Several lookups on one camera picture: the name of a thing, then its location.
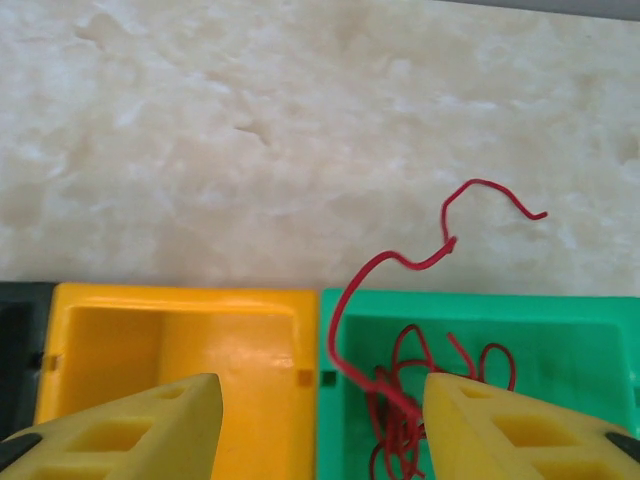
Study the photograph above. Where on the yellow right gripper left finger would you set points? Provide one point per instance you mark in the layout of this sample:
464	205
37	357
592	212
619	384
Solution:
125	440

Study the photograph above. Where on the green plastic bin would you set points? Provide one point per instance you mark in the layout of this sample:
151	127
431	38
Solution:
550	340

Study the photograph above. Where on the yellow plastic bin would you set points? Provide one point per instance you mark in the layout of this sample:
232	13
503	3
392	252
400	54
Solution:
250	400

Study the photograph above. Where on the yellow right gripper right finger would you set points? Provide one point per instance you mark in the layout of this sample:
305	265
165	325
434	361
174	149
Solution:
500	440

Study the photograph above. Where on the black plastic bin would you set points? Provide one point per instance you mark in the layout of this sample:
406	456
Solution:
20	340

